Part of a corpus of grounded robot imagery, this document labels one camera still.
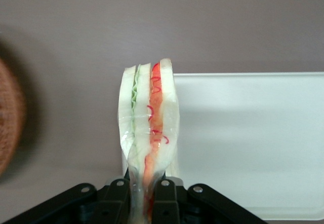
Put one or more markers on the beige plastic tray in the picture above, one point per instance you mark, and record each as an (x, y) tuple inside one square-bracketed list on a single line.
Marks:
[(248, 143)]

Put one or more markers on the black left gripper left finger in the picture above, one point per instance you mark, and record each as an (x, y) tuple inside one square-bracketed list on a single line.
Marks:
[(115, 198)]

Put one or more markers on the triangle sandwich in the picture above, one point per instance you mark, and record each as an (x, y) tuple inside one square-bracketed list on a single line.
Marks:
[(149, 112)]

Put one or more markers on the brown wicker basket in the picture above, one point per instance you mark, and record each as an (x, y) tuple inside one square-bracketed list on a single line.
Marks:
[(10, 117)]

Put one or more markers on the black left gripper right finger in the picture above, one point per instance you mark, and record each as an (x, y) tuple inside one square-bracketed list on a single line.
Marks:
[(165, 198)]

